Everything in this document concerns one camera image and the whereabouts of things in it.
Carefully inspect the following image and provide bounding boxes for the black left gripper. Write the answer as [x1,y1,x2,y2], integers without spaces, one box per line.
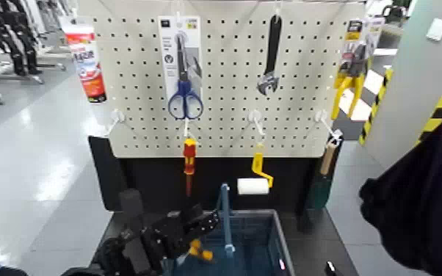
[142,203,222,260]

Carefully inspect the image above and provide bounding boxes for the yellow grey paint brush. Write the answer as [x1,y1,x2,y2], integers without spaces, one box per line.
[173,238,215,268]

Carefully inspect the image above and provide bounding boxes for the blue grey plastic crate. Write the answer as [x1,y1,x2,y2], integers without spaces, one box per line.
[159,182,297,276]

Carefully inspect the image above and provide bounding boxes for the red yellow screwdriver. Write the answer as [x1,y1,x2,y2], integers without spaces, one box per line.
[181,137,198,198]

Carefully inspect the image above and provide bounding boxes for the white plastic pegboard hook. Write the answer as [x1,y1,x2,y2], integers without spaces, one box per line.
[106,108,127,137]
[247,109,267,137]
[182,117,194,140]
[314,109,344,142]

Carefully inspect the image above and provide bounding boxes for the blue scissors on card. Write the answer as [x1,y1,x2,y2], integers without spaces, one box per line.
[158,15,206,120]

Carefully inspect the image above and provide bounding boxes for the beige perforated pegboard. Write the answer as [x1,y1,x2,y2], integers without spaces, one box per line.
[77,0,367,159]

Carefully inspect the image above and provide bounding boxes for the black adjustable wrench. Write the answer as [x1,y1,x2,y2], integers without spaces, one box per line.
[256,14,283,97]

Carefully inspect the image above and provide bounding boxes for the red white sealant tube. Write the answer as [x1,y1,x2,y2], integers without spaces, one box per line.
[60,16,109,104]

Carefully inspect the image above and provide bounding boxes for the yellow pliers on card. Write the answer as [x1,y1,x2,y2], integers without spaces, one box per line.
[330,16,386,121]

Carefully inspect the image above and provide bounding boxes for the yellow black striped corner guard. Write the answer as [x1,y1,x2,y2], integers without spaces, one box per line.
[416,95,442,145]

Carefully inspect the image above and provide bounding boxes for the black humanoid robot on stand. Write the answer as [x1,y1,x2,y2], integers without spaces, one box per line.
[0,0,42,77]

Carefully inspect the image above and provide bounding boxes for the yellow handled paint roller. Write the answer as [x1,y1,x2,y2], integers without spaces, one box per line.
[236,144,275,196]

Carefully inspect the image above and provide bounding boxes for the wooden handled green brush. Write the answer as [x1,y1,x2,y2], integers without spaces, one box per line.
[307,139,340,211]

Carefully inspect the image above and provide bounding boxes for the yellow black striped post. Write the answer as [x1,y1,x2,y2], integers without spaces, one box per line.
[358,67,394,146]

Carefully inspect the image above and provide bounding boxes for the white wall switch plate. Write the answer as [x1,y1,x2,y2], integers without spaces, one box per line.
[425,17,442,43]

